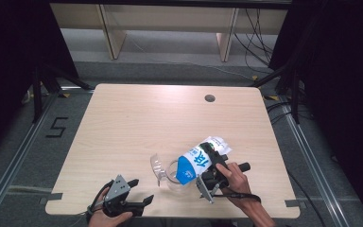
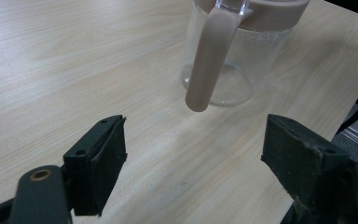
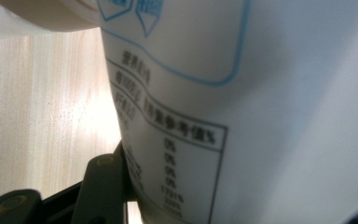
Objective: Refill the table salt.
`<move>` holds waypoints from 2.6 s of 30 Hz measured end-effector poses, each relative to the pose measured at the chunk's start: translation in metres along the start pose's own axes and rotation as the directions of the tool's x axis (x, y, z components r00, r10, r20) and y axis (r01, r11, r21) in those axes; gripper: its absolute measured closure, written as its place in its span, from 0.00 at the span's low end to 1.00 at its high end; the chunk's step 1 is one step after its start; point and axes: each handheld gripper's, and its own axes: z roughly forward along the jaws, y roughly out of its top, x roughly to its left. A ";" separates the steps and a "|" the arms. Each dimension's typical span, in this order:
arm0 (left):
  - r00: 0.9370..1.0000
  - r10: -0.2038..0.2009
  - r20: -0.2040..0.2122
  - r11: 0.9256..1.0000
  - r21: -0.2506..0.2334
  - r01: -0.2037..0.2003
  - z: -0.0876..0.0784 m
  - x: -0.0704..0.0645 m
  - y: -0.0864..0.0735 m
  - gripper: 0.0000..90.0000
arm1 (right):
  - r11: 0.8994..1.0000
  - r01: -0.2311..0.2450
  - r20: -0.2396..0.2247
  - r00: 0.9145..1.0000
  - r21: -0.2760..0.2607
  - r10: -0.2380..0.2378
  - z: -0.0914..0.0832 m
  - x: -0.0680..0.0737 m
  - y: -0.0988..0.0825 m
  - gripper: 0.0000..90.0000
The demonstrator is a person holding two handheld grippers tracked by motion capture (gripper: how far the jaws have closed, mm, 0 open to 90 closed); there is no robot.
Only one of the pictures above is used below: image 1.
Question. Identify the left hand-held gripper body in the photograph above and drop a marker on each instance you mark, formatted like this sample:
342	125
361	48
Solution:
117	189

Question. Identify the clear glass pitcher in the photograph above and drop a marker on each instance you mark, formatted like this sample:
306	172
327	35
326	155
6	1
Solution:
159	168

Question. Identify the round grey table grommet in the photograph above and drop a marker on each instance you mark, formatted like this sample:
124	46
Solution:
210	98

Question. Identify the grey metal floor rail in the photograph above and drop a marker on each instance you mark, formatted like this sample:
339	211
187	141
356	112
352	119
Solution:
19	154
315	176

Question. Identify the light wooden shelf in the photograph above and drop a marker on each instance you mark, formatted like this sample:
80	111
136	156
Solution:
170	19

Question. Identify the person's left hand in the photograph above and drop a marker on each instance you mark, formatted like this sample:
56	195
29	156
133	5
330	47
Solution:
104	220

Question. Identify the person's right hand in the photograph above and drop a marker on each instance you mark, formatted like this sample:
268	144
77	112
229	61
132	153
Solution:
239	186

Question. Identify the dark curtain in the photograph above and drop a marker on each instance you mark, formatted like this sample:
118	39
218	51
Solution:
343	63
6	47

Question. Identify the black metal stand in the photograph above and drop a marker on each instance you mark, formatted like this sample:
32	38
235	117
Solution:
295	97
37	94

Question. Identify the yellow and black tape piece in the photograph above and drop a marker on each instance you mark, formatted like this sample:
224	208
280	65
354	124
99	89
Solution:
254	77
271	98

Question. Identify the black metal top bar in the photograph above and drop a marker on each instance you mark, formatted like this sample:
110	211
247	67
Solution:
170	3

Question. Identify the grey tape strip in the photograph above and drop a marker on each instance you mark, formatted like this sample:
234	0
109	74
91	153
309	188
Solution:
55	197
292	203

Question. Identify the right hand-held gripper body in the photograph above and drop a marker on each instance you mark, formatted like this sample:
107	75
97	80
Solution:
209	183

